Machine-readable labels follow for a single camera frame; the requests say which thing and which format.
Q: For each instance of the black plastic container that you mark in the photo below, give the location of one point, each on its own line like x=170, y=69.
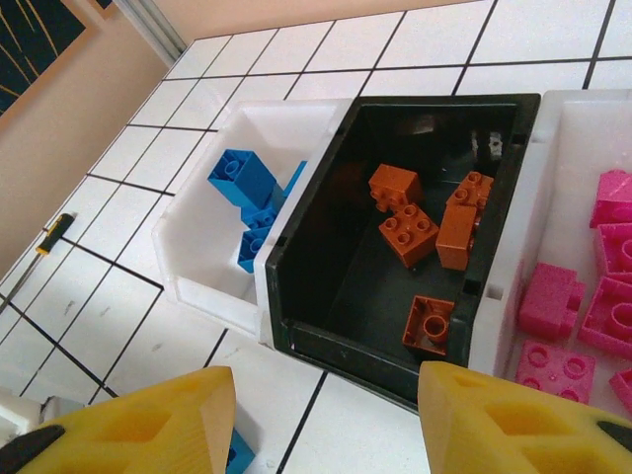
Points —
x=375, y=296

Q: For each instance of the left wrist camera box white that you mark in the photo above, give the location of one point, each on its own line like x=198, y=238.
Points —
x=22, y=410

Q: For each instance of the white plastic container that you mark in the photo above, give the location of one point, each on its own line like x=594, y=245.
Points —
x=207, y=257
x=568, y=148

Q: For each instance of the orange lego brick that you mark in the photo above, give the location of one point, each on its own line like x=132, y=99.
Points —
x=454, y=237
x=427, y=326
x=471, y=190
x=395, y=182
x=410, y=234

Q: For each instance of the black yellow screwdriver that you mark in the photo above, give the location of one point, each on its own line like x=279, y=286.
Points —
x=56, y=232

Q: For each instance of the pink lego brick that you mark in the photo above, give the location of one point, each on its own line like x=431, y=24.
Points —
x=607, y=316
x=614, y=197
x=617, y=247
x=553, y=365
x=548, y=296
x=622, y=390

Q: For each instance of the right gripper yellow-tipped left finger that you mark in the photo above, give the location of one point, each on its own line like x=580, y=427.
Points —
x=128, y=429

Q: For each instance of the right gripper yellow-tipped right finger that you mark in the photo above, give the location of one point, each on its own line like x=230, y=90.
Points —
x=523, y=429

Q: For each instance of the blue lego brick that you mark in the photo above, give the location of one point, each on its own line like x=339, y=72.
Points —
x=247, y=178
x=252, y=249
x=264, y=217
x=293, y=185
x=239, y=451

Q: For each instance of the aluminium frame post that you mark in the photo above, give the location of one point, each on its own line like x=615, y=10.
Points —
x=158, y=24

